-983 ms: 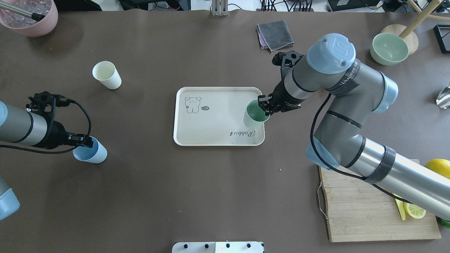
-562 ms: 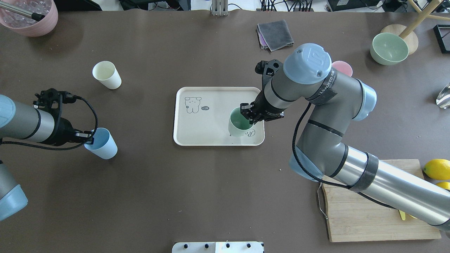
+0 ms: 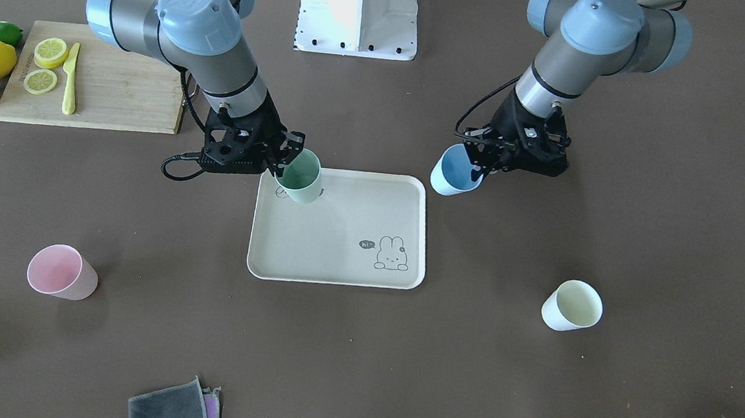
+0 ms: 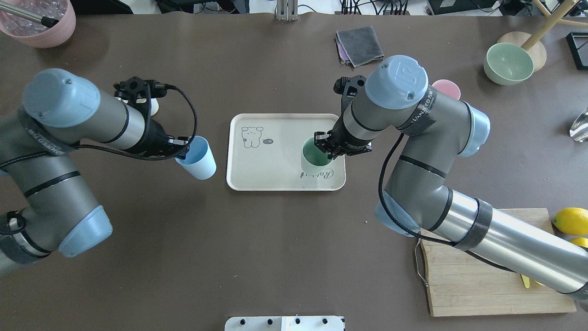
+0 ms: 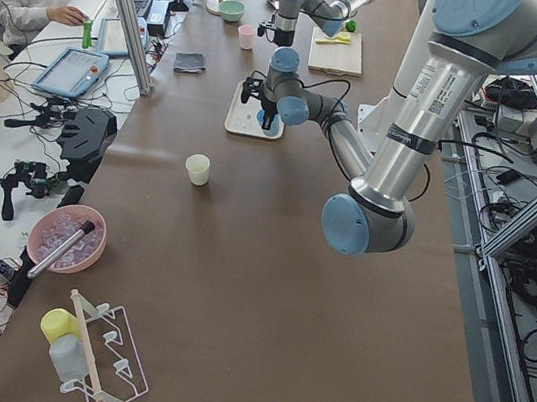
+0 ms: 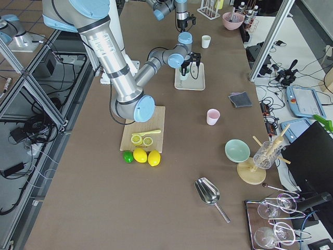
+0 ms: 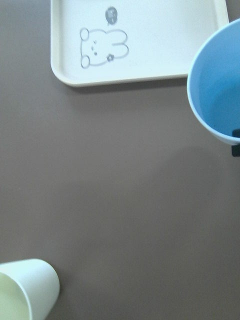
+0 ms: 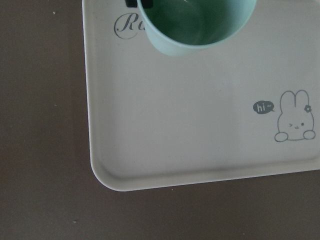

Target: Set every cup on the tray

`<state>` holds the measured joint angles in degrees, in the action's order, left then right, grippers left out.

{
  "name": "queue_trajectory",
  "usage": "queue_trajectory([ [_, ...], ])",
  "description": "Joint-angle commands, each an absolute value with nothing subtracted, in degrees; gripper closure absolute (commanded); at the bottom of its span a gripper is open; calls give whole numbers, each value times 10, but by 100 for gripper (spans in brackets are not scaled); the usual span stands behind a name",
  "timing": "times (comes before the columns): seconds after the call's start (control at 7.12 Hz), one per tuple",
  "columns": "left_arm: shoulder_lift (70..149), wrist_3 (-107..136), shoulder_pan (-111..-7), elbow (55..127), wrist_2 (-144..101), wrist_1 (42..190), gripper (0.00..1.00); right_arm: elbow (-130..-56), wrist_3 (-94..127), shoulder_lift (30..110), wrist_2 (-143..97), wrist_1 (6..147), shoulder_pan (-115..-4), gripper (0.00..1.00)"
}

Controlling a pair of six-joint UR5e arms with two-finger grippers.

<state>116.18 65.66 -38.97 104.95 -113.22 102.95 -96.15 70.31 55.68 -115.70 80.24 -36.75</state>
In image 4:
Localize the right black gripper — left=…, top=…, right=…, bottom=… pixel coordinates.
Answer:
left=314, top=117, right=373, bottom=160

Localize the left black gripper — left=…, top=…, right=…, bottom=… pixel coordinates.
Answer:
left=136, top=119, right=192, bottom=160

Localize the green cup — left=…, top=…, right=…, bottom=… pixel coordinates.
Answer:
left=301, top=137, right=333, bottom=175

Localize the blue cup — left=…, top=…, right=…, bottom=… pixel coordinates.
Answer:
left=175, top=136, right=217, bottom=180

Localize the cream white cup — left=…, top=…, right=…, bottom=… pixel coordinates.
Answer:
left=149, top=98, right=159, bottom=116

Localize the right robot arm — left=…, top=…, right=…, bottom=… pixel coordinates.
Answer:
left=314, top=55, right=588, bottom=303

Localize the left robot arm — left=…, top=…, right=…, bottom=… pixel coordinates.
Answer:
left=1, top=68, right=195, bottom=276

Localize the cream tray with bear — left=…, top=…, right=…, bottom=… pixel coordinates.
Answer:
left=226, top=114, right=346, bottom=191

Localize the purple cloth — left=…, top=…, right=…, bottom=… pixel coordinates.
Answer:
left=335, top=38, right=351, bottom=65

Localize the grey folded cloth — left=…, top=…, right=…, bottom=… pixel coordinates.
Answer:
left=335, top=25, right=384, bottom=68

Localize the pink cup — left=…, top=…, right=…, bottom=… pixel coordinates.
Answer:
left=432, top=79, right=461, bottom=100

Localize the white control box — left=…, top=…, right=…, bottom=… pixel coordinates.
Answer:
left=224, top=315, right=346, bottom=331

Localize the wooden cutting board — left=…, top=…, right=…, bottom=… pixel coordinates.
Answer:
left=419, top=208, right=577, bottom=317

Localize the mint green bowl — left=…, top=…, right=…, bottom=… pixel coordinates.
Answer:
left=483, top=43, right=535, bottom=86

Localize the round wooden stand base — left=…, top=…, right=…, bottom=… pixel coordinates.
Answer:
left=497, top=31, right=547, bottom=73

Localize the yellow knife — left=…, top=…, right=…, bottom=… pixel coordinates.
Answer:
left=520, top=274, right=545, bottom=289

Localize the shiny metal scoop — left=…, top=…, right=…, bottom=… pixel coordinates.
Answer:
left=569, top=108, right=588, bottom=143

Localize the whole yellow lemon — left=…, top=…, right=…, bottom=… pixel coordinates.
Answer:
left=553, top=207, right=588, bottom=235

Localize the wooden stand pole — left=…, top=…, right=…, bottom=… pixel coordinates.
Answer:
left=521, top=0, right=579, bottom=51

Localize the black framed box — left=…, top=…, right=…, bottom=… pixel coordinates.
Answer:
left=565, top=32, right=588, bottom=70

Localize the lemon half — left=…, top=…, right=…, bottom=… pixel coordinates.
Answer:
left=569, top=237, right=588, bottom=249

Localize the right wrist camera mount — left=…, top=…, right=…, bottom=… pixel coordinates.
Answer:
left=333, top=75, right=366, bottom=115

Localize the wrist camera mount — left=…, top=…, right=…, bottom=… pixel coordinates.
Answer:
left=113, top=77, right=167, bottom=118
left=333, top=75, right=366, bottom=115

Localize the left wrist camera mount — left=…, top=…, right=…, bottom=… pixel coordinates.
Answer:
left=113, top=77, right=167, bottom=118

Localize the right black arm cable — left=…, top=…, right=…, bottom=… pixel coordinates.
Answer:
left=378, top=132, right=515, bottom=273

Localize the metal camera pole bracket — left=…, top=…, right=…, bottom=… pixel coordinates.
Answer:
left=276, top=0, right=299, bottom=21

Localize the metal spoon handle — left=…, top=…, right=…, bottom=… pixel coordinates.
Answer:
left=0, top=0, right=59, bottom=28

